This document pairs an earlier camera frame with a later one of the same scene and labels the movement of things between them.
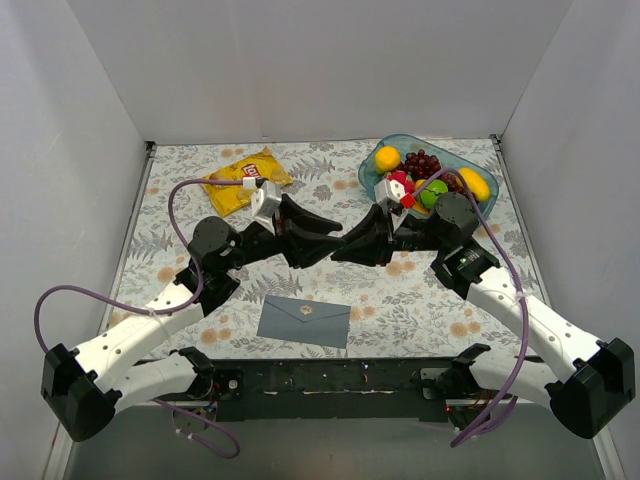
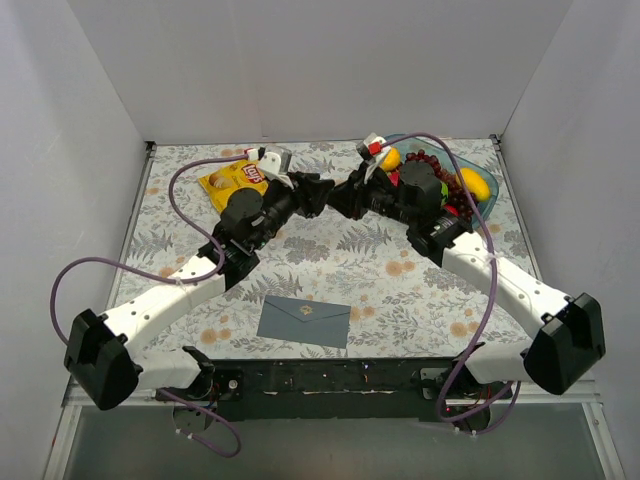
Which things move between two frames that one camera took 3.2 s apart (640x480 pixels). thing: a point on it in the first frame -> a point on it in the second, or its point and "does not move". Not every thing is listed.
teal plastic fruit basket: [448, 160] does not move
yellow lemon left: [387, 158] does not move
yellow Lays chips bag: [229, 197] does not move
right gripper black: [390, 236] -> [358, 193]
